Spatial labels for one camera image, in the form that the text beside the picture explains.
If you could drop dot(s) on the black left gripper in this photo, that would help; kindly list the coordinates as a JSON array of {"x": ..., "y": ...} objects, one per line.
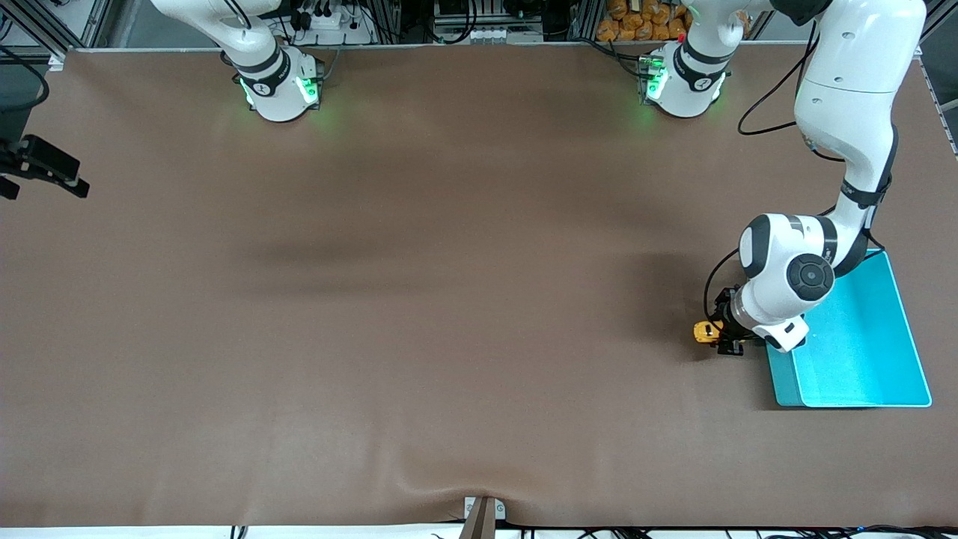
[{"x": 724, "y": 308}]

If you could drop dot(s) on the white table corner clamp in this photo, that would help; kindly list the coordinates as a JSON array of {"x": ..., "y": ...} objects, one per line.
[{"x": 56, "y": 63}]

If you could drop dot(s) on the yellow beetle toy car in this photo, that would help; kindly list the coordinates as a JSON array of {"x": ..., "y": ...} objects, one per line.
[{"x": 703, "y": 332}]

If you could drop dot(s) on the teal plastic bin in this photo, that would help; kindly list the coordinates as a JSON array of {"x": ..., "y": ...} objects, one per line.
[{"x": 861, "y": 359}]

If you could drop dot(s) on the large table cover mat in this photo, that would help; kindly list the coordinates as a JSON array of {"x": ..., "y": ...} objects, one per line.
[{"x": 479, "y": 299}]

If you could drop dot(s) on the pile of orange objects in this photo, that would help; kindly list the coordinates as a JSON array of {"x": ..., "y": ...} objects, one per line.
[{"x": 636, "y": 21}]

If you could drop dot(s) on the white power strip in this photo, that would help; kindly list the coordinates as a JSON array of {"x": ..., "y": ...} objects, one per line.
[{"x": 333, "y": 22}]

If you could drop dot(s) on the aluminium frame profile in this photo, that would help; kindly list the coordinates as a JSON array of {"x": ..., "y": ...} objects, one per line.
[
  {"x": 944, "y": 19},
  {"x": 101, "y": 22}
]

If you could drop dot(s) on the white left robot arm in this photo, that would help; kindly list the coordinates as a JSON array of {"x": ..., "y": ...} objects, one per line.
[{"x": 846, "y": 75}]

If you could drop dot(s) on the metal table edge bracket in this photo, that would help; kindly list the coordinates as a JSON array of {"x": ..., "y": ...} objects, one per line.
[{"x": 483, "y": 520}]

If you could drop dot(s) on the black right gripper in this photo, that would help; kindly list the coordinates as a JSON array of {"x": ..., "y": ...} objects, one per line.
[{"x": 39, "y": 162}]

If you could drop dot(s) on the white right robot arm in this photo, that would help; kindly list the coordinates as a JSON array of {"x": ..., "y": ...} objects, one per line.
[{"x": 277, "y": 90}]

